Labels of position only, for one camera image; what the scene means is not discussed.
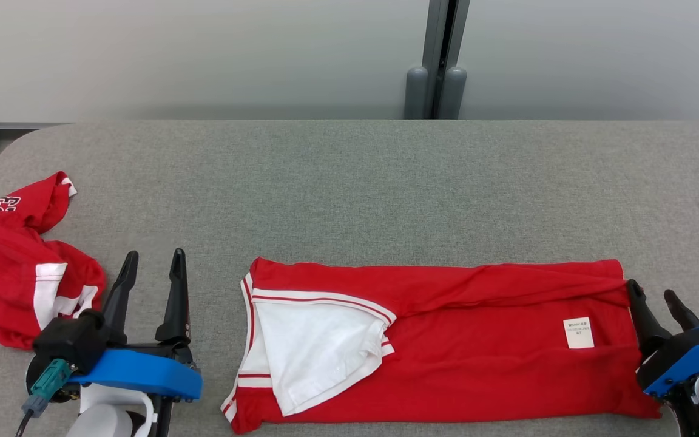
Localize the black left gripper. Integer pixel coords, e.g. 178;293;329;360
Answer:
101;248;196;365

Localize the grey cylindrical post cap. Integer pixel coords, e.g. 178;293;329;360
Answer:
437;67;468;120
404;67;430;120

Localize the teal left camera connector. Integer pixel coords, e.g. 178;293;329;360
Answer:
22;358;75;419

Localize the grey metal partition post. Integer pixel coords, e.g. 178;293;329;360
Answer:
421;0;471;120

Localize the red jersey with white sleeves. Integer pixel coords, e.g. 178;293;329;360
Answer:
221;257;663;435

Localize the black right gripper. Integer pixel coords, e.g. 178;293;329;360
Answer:
626;279;699;390

